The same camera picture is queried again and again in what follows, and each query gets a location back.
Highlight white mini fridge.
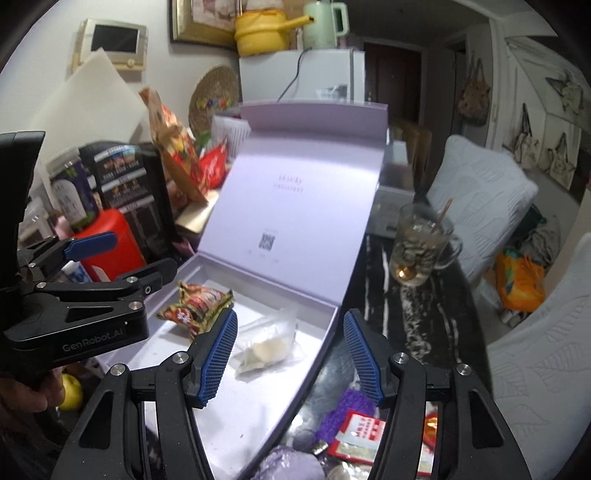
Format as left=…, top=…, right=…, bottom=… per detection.
left=239, top=49, right=366, bottom=103

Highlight framed picture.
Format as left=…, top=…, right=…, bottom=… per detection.
left=168, top=0, right=236, bottom=50

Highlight yellow pot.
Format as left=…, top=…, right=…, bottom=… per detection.
left=235, top=9, right=315, bottom=57

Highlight orange patterned gift bag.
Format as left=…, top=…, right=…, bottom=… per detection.
left=139, top=87, right=208, bottom=205

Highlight lavender gift box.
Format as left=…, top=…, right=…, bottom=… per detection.
left=94, top=100, right=389, bottom=480

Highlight grey leaf chair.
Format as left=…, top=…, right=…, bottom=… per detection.
left=427, top=135, right=539, bottom=285
left=487, top=235, right=590, bottom=479

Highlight far grey leaf chair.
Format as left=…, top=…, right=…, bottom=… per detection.
left=427, top=135, right=539, bottom=285

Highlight yellow lemon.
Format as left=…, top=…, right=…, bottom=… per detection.
left=59, top=373, right=83, bottom=412

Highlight dark label jar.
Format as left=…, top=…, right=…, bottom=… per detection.
left=46, top=147, right=99, bottom=233

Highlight small red gold snack packet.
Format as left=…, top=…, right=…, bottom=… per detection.
left=423, top=411, right=438, bottom=451

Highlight clear zip bag white contents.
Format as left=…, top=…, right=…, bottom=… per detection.
left=229, top=306, right=297, bottom=379

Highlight wall intercom panel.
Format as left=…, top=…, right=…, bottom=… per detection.
left=71, top=19, right=148, bottom=72

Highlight near grey leaf chair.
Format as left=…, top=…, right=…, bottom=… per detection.
left=487, top=235, right=590, bottom=479

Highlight round woven mat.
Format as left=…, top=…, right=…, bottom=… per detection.
left=188, top=65, right=240, bottom=137

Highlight orange plastic bag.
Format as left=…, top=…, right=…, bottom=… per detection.
left=495, top=248, right=546, bottom=313

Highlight red plastic container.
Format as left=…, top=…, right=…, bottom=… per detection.
left=73, top=208, right=147, bottom=283

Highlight mint green kettle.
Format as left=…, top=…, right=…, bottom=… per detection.
left=303, top=1, right=349, bottom=49

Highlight glass mug with cartoon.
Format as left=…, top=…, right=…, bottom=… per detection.
left=389, top=199, right=463, bottom=287

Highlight black printed box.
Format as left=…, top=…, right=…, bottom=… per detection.
left=79, top=141, right=179, bottom=263

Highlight red gold patterned snack bag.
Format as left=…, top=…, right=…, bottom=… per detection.
left=157, top=282, right=235, bottom=340

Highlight purple satin drawstring pouch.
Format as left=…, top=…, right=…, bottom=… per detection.
left=252, top=445, right=325, bottom=480

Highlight long red white snack packet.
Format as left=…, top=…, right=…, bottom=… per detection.
left=328, top=402, right=438, bottom=479

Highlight white paper sheet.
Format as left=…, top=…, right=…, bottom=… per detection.
left=30, top=50, right=146, bottom=163

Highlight person's left hand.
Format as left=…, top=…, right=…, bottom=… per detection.
left=0, top=367, right=65, bottom=413

